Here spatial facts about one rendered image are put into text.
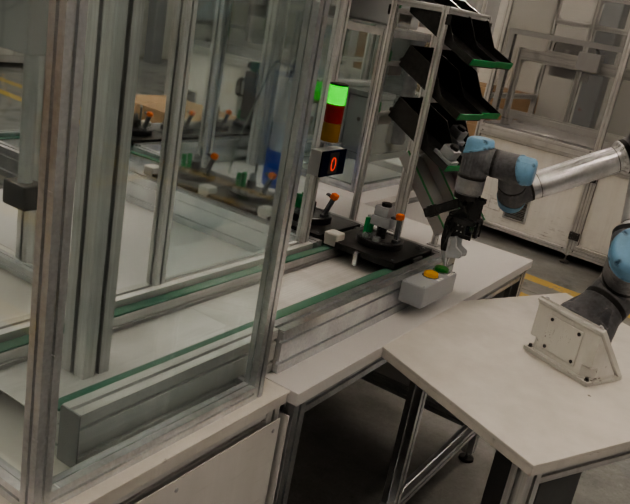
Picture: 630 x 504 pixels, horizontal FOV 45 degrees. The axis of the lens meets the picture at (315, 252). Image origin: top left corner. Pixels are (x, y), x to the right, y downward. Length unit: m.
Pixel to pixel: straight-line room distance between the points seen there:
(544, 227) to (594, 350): 4.45
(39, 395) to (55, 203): 0.27
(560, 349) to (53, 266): 1.32
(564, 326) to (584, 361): 0.10
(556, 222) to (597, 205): 0.35
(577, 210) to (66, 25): 5.50
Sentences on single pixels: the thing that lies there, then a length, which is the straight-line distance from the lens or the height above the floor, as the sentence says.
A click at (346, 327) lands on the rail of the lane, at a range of 1.81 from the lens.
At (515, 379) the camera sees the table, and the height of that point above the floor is 0.86.
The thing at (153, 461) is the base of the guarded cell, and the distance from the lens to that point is 1.30.
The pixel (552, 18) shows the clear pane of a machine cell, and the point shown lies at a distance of 6.30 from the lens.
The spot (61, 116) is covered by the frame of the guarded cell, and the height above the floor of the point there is 1.43.
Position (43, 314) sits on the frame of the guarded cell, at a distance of 1.02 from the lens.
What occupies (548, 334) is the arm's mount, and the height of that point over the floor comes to 0.93.
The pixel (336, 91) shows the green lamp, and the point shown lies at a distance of 2.01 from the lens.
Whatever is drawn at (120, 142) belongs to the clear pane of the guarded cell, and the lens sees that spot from 1.03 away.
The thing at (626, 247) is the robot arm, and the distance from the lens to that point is 1.87.
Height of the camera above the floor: 1.61
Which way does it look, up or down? 18 degrees down
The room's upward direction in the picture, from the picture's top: 11 degrees clockwise
